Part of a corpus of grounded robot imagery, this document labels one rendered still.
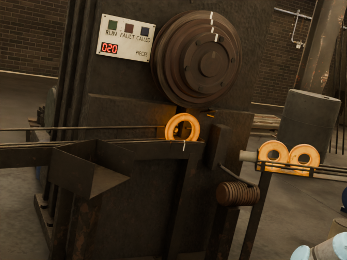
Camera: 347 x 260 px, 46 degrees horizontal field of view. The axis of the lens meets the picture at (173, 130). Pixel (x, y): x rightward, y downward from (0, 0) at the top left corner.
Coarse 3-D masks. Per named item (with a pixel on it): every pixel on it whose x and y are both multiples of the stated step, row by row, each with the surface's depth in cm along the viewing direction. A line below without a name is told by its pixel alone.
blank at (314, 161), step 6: (300, 144) 211; (306, 144) 210; (294, 150) 210; (300, 150) 209; (306, 150) 209; (312, 150) 208; (294, 156) 210; (312, 156) 209; (318, 156) 209; (294, 162) 211; (312, 162) 210; (318, 162) 209; (306, 168) 211
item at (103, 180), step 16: (80, 144) 165; (96, 144) 175; (112, 144) 171; (64, 160) 150; (80, 160) 146; (96, 160) 176; (112, 160) 172; (128, 160) 168; (64, 176) 151; (80, 176) 147; (96, 176) 164; (112, 176) 166; (128, 176) 169; (80, 192) 148; (96, 192) 151; (80, 208) 165; (96, 208) 165; (80, 224) 166; (96, 224) 168; (80, 240) 167; (80, 256) 168
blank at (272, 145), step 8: (264, 144) 212; (272, 144) 211; (280, 144) 210; (264, 152) 212; (280, 152) 211; (288, 152) 210; (272, 160) 215; (280, 160) 212; (272, 168) 213; (280, 168) 213
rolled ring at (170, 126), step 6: (180, 114) 202; (186, 114) 202; (174, 120) 200; (180, 120) 201; (186, 120) 203; (192, 120) 204; (168, 126) 200; (174, 126) 201; (192, 126) 208; (198, 126) 207; (168, 132) 200; (192, 132) 209; (198, 132) 208; (168, 138) 201; (192, 138) 207
